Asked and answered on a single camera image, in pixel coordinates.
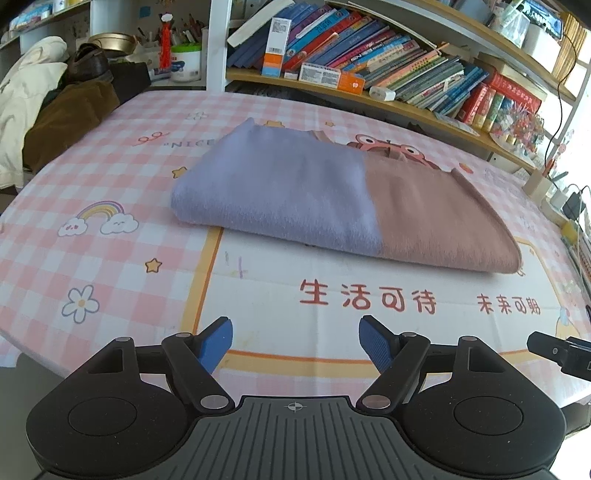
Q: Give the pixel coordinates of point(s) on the stack of notebooks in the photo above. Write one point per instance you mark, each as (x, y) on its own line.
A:
(579, 251)

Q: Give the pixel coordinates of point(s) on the black power adapter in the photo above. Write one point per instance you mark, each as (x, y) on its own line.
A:
(574, 206)

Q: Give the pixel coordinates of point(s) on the beige pen holder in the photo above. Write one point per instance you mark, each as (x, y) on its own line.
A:
(538, 187)

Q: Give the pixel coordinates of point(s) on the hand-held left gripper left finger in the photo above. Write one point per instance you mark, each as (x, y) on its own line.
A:
(217, 341)

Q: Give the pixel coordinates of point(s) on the white charger block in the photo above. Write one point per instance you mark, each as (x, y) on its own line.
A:
(382, 93)

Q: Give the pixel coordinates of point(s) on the orange white flat box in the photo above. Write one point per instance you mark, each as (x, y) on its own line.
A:
(330, 78)

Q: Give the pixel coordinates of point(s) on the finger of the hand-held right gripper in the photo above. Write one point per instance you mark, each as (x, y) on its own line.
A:
(549, 347)

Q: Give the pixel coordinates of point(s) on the wooden bookshelf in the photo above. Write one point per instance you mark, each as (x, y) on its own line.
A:
(415, 115)

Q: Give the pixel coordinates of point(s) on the cream jacket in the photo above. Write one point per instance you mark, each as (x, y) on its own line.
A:
(23, 101)

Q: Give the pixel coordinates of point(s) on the white plug charger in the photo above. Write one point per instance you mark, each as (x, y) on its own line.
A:
(559, 199)

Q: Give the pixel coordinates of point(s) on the white tub green lid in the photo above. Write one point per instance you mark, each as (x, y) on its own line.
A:
(186, 64)

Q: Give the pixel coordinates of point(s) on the purple and pink towel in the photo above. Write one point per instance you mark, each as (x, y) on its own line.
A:
(300, 194)

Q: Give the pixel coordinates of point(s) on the colourful flower ornament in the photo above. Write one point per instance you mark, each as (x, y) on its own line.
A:
(519, 127)

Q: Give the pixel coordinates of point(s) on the metal bowl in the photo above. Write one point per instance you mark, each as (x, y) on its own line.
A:
(113, 44)

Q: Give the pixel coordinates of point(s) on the pink checked printed tablecloth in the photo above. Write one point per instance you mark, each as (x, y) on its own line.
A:
(115, 184)

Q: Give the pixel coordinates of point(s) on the white shelf frame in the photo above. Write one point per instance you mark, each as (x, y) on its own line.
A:
(217, 46)

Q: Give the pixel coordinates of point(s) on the white power strip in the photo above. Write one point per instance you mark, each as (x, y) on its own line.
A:
(556, 214)

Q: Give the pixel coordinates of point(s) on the red hanging ornament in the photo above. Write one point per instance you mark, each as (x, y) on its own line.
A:
(165, 41)

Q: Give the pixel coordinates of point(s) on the row of colourful books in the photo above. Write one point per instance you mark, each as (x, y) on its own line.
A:
(397, 55)

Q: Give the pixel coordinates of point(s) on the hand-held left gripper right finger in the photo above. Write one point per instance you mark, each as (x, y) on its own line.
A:
(375, 344)

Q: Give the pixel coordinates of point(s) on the blue orange upright box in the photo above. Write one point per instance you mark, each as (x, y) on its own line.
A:
(276, 46)

